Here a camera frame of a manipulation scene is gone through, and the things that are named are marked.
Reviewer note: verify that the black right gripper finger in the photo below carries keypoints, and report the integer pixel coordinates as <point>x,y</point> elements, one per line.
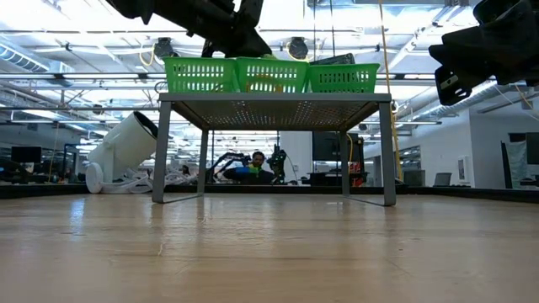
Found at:
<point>467,50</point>
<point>452,86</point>

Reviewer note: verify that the black background robot arm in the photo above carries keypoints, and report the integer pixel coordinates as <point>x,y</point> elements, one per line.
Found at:
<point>225,162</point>
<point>278,162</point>

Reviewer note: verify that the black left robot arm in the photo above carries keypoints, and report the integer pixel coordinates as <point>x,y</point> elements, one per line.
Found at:
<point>160,10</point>

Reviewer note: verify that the grey office chair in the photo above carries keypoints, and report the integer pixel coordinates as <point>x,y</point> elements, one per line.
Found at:
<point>442,180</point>

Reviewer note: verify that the green slotted plastic basket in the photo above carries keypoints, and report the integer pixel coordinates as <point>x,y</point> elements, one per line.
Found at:
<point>200,78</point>
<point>343,80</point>
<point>290,78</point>

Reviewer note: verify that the grey perforated metal shelf riser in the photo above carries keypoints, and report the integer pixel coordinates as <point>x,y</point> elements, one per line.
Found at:
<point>273,97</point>

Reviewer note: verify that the black monitor edge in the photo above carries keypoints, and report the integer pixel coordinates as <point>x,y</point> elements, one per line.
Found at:
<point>533,147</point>

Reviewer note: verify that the person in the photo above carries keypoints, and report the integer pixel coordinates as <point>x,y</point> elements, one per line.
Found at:
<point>257,168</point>

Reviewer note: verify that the large black monitor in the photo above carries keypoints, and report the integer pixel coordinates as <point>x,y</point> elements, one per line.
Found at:
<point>326,147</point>

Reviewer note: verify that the white cylindrical device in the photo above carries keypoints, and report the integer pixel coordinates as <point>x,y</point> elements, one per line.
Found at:
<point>126,147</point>

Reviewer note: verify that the small black monitor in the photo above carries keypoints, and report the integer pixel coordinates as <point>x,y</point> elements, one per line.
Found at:
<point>26,155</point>

